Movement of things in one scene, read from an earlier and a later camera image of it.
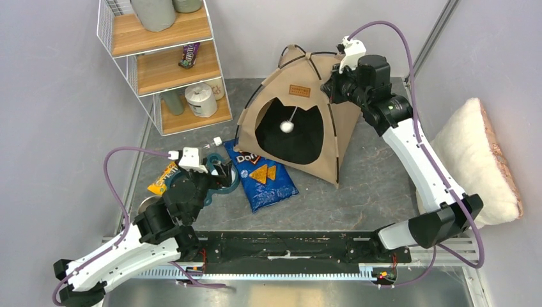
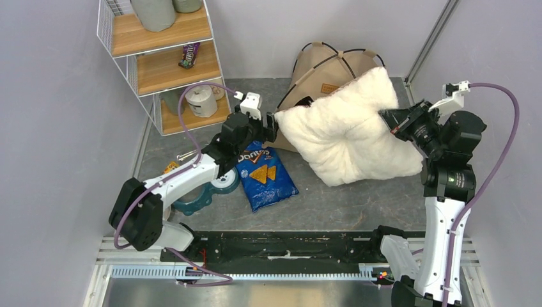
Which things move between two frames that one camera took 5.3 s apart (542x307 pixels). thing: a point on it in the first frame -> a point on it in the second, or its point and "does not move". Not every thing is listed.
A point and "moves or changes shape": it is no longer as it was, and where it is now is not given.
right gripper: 332,86 -> 401,121
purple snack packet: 190,52 does not move
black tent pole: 320,78 moves or changes shape
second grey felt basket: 186,6 does not move
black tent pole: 266,82 -> 279,106
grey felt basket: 154,15 does not move
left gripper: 224,179 -> 266,134
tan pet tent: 290,121 moves or changes shape
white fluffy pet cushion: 470,146 -> 344,137
